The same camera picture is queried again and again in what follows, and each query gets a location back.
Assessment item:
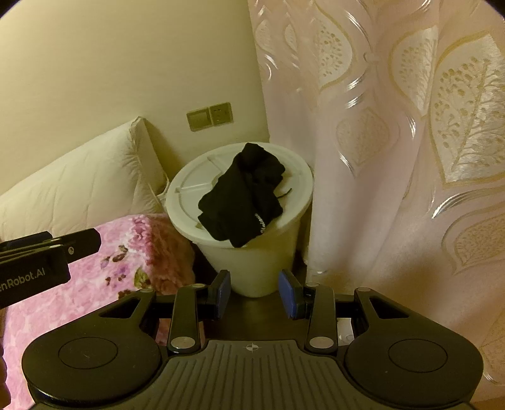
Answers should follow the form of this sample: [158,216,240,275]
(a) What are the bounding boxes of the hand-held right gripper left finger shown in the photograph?
[98,270,232,353]

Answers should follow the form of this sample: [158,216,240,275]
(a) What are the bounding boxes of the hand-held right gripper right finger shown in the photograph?
[278,269,411,352]

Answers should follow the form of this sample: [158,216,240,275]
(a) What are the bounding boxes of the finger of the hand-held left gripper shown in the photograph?
[0,232,54,253]
[49,229,102,258]

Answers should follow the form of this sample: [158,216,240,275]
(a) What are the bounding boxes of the white plastic bucket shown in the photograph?
[165,143,314,297]

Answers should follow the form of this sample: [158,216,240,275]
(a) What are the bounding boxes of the black pants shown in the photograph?
[197,143,294,249]

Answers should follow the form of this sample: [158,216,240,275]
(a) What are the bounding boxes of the pink floral blanket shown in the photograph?
[0,214,198,408]

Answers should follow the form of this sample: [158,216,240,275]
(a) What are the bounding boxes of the white pillow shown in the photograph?
[0,116,170,241]

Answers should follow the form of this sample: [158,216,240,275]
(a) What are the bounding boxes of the pale patterned curtain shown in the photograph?
[247,0,505,395]

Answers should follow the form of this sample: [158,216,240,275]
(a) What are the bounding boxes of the wall switch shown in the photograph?
[186,109,211,132]

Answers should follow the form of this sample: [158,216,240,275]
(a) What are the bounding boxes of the wall socket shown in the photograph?
[208,102,233,126]

